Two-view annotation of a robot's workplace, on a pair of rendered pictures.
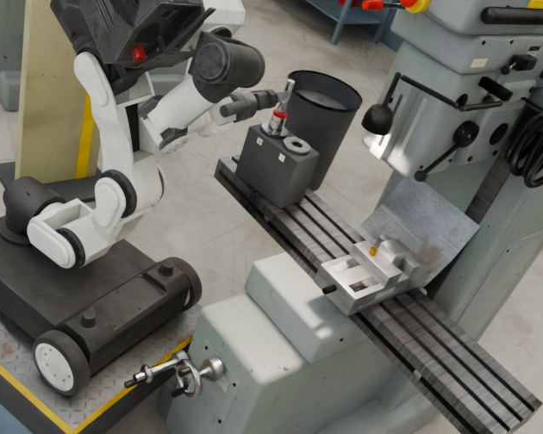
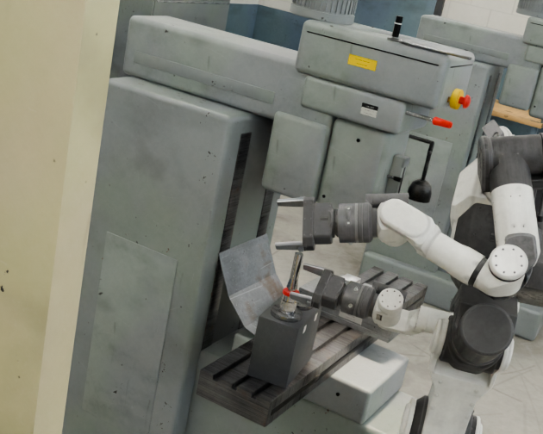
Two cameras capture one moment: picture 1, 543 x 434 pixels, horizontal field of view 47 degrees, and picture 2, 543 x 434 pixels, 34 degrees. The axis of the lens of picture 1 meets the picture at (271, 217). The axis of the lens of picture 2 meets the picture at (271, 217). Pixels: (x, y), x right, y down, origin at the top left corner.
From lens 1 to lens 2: 338 cm
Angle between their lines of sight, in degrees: 91
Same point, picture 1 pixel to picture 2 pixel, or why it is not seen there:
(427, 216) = (248, 266)
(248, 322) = (397, 419)
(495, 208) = (271, 212)
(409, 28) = (408, 123)
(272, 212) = (321, 363)
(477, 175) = (259, 202)
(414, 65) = (395, 145)
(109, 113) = not seen: hidden behind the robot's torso
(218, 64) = not seen: hidden behind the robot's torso
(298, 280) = (360, 368)
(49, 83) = not seen: outside the picture
